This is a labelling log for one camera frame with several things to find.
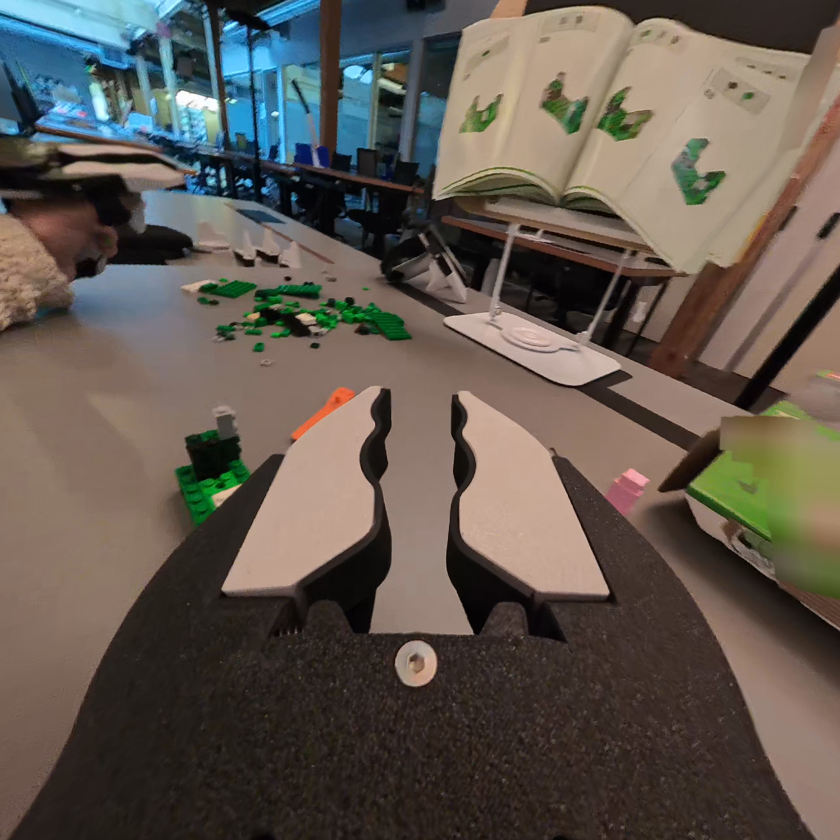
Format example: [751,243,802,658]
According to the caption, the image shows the long wooden table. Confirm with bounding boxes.
[217,150,427,198]

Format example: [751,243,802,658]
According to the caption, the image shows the person's left forearm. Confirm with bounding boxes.
[0,213,74,332]

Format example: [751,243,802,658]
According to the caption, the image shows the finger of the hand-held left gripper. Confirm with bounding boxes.
[62,161,189,193]
[58,143,166,163]

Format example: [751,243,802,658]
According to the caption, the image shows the black light stand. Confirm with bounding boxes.
[223,7,271,198]

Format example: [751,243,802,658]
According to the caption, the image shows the white book stand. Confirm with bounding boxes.
[441,197,665,389]

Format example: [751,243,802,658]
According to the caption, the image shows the black stand pole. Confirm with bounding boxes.
[734,262,840,409]

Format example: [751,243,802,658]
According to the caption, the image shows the open instruction booklet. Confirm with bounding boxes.
[432,7,816,275]

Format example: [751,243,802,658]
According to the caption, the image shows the green cardboard box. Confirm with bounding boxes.
[658,371,840,632]

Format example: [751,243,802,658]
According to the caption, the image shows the black and white tool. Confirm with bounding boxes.
[379,222,471,305]

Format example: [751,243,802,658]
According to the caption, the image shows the person's left hand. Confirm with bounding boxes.
[33,199,122,281]

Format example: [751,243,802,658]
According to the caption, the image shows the pink lego piece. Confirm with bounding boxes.
[604,467,651,517]

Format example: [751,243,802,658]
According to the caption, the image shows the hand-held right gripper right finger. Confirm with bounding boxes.
[446,390,613,632]

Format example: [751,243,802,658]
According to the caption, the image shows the black cloth bundle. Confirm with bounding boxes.
[117,224,196,265]

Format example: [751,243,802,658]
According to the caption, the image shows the green lego build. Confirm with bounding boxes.
[174,406,252,527]

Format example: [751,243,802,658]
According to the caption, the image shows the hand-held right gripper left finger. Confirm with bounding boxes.
[222,386,393,632]

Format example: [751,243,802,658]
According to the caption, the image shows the orange brick separator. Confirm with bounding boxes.
[290,386,357,442]

